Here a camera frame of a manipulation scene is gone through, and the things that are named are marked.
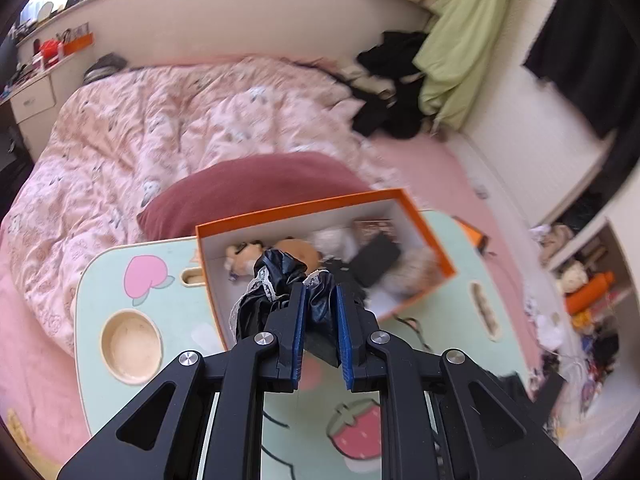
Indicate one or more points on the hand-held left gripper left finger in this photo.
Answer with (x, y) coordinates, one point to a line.
(298, 340)

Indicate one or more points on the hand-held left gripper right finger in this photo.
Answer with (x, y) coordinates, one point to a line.
(344, 340)

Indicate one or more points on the black lace cloth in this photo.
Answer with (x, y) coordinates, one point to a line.
(280, 270)

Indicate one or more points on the orange cardboard box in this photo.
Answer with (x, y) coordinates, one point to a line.
(220, 300)

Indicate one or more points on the grey furry scrunchie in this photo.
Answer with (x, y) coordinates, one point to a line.
(410, 270)

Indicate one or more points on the brown card box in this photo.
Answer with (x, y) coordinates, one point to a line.
(372, 227)

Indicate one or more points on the green cartoon desktop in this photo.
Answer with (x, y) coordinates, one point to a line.
(450, 320)

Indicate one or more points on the black case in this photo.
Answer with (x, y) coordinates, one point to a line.
(375, 260)

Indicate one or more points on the tan capybara plush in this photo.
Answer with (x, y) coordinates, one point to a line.
(295, 250)

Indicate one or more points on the cream mouse doll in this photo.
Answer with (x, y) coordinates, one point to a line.
(240, 262)

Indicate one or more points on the white fluffy scrunchie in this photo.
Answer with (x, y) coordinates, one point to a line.
(332, 242)

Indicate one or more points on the orange bottle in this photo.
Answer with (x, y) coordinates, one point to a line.
(590, 292)

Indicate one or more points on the red pillow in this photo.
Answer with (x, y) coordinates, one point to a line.
(250, 185)

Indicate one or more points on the black clothes pile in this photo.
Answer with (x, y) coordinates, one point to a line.
(395, 110)

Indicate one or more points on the pink printed quilt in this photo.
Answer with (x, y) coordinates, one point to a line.
(150, 110)

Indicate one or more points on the green hanging cloth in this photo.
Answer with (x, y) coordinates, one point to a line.
(465, 35)

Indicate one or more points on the black hanging garment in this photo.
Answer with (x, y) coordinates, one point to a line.
(575, 60)

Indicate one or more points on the grey cloth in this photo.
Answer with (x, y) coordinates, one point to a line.
(105, 67)

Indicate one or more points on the white drawer cabinet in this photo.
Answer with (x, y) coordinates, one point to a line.
(32, 100)

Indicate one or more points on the orange tray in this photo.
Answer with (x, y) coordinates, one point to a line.
(77, 44)

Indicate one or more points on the red container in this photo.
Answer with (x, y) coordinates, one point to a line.
(50, 49)

